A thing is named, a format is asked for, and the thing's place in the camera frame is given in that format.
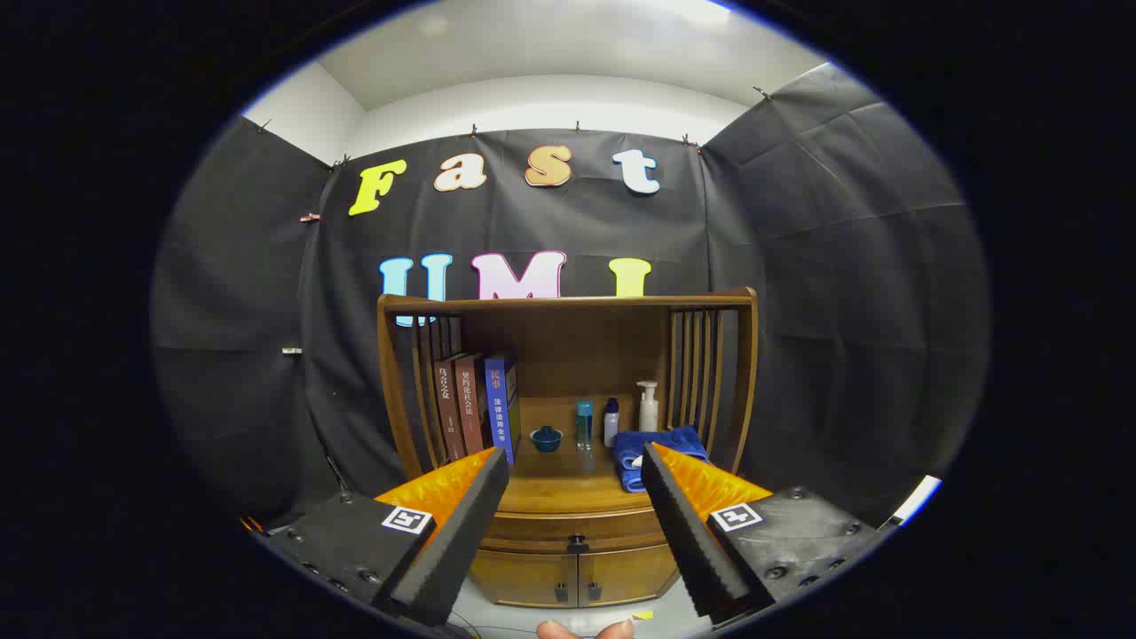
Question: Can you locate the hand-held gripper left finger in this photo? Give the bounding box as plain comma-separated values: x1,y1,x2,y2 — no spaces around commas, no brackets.
264,446,510,627

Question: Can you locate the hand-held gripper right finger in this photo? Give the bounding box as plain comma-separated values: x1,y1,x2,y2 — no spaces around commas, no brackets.
640,441,881,625

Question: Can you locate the wooden drawer with black knob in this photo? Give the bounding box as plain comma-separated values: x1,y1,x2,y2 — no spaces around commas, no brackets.
484,508,680,553

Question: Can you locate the wooden cabinet door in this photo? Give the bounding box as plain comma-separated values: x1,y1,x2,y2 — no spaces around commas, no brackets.
469,548,580,610
579,541,682,608

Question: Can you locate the wooden countertop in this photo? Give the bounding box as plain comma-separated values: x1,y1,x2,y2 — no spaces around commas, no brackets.
417,397,711,516

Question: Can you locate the wooden cabinet with slatted sides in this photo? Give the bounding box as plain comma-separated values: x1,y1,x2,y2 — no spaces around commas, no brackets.
376,287,760,610

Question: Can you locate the blue towel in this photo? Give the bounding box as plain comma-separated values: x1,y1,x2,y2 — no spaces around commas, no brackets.
612,426,711,493

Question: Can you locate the dark brown book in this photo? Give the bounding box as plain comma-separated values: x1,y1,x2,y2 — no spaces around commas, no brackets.
433,357,468,462

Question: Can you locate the reddish brown book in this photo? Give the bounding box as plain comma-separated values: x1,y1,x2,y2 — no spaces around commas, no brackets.
453,353,488,456

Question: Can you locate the blue book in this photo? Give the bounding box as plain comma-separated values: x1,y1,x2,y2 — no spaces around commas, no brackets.
484,351,522,465

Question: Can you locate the black backdrop cloth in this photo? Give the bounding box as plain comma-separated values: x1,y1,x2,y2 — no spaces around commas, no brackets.
151,62,990,533

